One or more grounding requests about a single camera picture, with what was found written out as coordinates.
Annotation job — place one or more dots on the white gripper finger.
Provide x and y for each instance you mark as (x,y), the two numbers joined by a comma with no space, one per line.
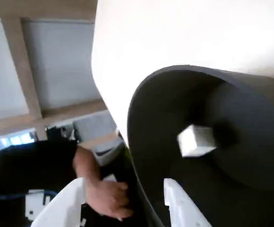
(184,212)
(61,210)

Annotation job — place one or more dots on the white cube block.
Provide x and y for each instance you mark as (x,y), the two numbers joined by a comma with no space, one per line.
(193,142)

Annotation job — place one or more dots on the bare person forearm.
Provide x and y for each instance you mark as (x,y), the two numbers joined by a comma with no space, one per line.
(86,163)

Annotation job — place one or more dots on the black pot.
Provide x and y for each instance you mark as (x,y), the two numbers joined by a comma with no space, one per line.
(163,106)

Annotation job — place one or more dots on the bare person hand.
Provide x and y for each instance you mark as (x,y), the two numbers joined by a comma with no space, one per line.
(108,201)

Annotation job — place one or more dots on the white plastic device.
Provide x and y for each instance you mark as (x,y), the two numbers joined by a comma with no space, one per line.
(34,201)

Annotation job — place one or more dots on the person in black shirt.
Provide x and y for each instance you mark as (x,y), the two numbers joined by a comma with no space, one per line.
(21,165)

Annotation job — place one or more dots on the wood framed gray partition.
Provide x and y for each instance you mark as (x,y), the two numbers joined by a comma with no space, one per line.
(21,71)

